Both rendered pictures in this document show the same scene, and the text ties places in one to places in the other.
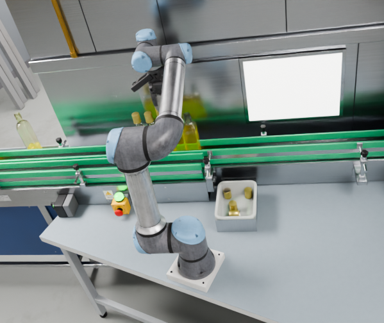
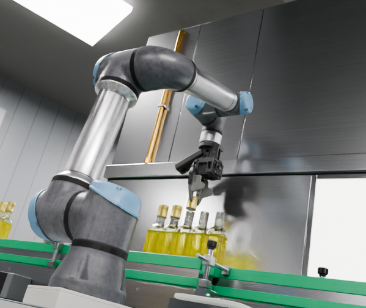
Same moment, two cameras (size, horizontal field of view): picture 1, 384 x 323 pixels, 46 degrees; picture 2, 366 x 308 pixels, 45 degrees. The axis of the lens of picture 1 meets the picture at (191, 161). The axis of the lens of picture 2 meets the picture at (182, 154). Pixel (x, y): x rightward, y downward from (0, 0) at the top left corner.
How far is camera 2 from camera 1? 1.59 m
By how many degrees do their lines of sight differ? 66
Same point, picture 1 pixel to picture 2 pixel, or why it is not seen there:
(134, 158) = (118, 63)
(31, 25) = (131, 135)
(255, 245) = not seen: outside the picture
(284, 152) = (345, 296)
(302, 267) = not seen: outside the picture
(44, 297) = not seen: outside the picture
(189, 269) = (66, 261)
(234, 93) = (295, 223)
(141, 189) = (101, 110)
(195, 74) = (255, 190)
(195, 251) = (99, 218)
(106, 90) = (154, 207)
